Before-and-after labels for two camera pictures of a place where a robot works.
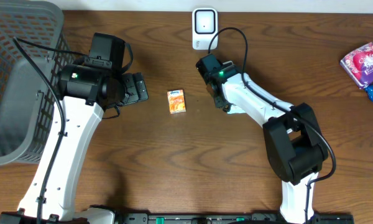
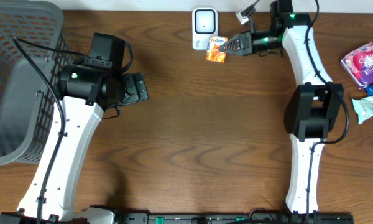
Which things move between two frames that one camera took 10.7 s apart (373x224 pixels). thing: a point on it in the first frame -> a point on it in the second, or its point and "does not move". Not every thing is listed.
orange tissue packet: x=176 y=101 -> x=214 y=53
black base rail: x=228 y=218 does not move
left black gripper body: x=136 y=88 does not move
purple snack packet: x=365 y=65 does not move
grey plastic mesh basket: x=23 y=114 does not move
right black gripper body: x=220 y=102 -> x=262 y=41
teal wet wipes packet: x=235 y=109 -> x=370 y=106
